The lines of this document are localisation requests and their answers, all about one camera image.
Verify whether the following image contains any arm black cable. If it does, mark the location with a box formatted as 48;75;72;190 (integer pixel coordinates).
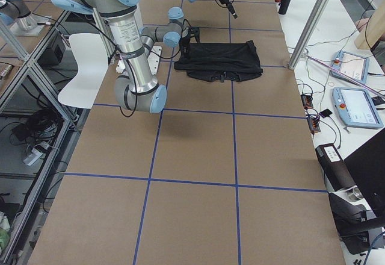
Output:
90;5;193;118

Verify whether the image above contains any black monitor corner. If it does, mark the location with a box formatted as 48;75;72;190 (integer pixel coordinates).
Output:
344;129;385;217

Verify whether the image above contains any aluminium frame post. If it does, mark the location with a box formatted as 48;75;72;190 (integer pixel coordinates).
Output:
288;0;329;70

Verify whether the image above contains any white plastic chair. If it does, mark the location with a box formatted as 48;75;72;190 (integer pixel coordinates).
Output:
58;33;109;109

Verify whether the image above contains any white power strip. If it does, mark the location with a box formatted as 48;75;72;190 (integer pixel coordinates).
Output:
23;142;49;166

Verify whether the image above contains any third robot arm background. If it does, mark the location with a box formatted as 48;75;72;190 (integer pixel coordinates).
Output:
1;0;52;37

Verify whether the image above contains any far teach pendant tablet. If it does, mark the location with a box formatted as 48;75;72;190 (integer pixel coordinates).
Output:
331;51;369;84

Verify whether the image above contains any orange electronics board far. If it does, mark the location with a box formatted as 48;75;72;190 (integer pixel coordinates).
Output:
301;94;314;109

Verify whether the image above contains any seated person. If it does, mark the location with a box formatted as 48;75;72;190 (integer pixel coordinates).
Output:
355;17;371;32

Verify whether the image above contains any near teach pendant tablet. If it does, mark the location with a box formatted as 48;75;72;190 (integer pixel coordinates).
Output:
332;87;384;129

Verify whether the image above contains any teach pendant tablet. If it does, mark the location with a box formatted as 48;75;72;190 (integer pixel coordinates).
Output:
331;51;369;84
332;87;384;129

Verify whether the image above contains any orange electronics board near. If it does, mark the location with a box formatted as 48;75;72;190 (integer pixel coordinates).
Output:
306;115;321;135

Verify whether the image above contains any black box white label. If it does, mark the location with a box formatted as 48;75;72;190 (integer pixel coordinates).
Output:
315;143;356;191

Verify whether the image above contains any orange electronics board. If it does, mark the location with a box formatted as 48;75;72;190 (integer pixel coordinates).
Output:
306;115;321;135
301;94;314;109

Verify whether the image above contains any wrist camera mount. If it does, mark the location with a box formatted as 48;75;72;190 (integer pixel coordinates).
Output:
188;26;200;43

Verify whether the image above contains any black graphic t-shirt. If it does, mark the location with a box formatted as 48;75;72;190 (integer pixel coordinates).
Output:
174;40;263;82

